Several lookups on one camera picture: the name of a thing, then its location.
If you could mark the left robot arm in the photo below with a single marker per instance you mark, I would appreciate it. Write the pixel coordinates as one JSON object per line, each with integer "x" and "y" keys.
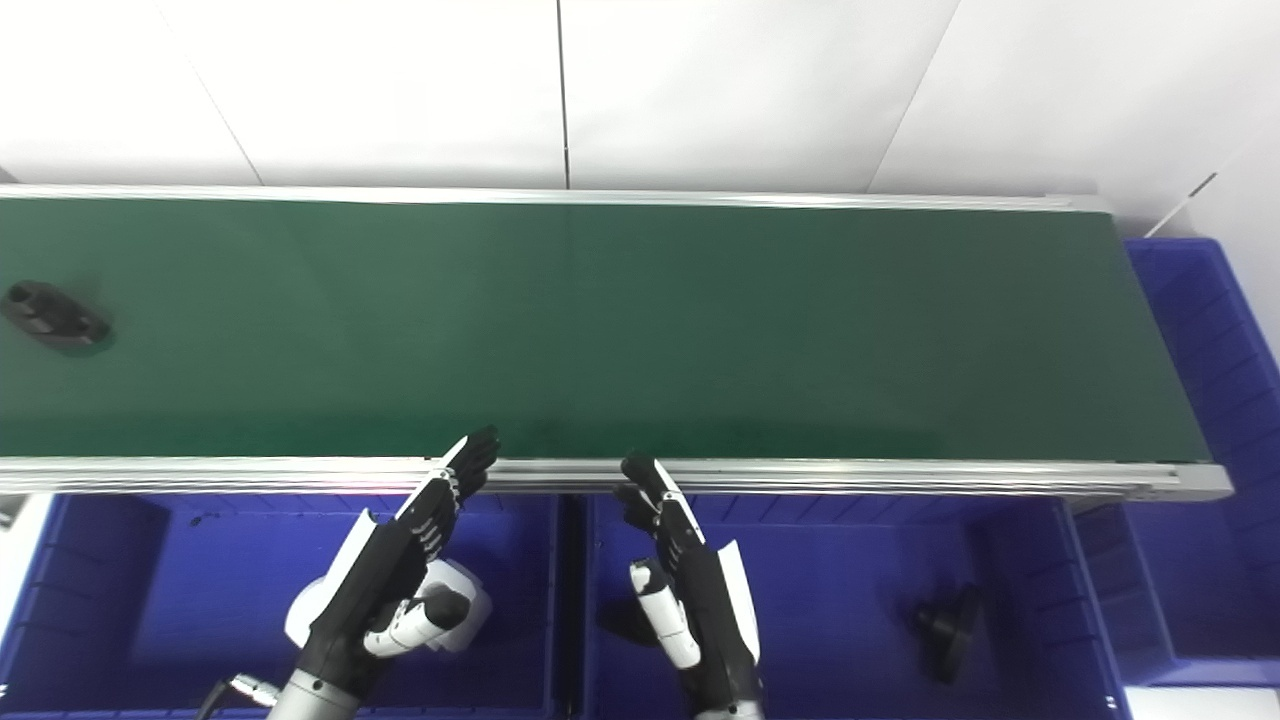
{"x": 315, "y": 697}

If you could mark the black plastic part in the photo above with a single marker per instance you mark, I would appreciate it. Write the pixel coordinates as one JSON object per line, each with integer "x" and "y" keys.
{"x": 52, "y": 317}
{"x": 620, "y": 622}
{"x": 950, "y": 630}

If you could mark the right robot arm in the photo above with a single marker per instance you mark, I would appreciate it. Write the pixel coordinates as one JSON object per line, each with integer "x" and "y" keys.
{"x": 728, "y": 713}

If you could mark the white plastic part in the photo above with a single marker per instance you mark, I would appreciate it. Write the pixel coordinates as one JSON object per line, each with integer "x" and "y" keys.
{"x": 462, "y": 585}

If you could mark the blue plastic bin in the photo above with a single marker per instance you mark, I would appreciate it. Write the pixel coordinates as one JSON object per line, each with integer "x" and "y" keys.
{"x": 850, "y": 610}
{"x": 1210, "y": 400}
{"x": 180, "y": 610}

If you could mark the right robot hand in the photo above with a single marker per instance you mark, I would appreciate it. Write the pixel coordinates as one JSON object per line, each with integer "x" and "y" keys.
{"x": 705, "y": 600}

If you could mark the green conveyor belt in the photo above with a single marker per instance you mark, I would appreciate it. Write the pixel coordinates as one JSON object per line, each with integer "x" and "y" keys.
{"x": 850, "y": 477}
{"x": 640, "y": 330}

